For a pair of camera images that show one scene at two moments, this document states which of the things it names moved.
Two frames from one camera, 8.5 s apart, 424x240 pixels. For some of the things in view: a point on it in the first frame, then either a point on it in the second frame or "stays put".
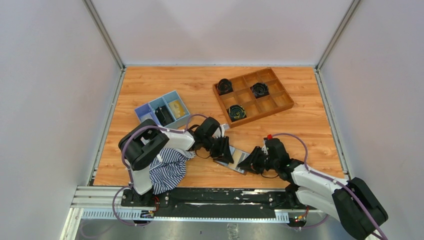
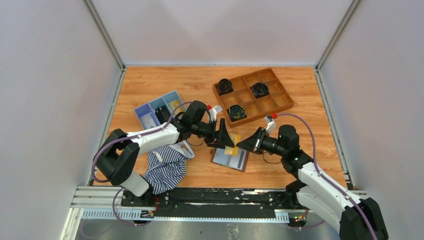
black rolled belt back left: (224, 86) stays put
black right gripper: (252, 162) → (252, 143)
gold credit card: (236, 156) → (231, 150)
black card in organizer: (164, 115) stays put
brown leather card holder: (237, 155) stays put
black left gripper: (223, 151) → (224, 139)
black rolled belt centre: (260, 90) stays put
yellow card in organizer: (178, 108) stays put
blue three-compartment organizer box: (168, 111) stays put
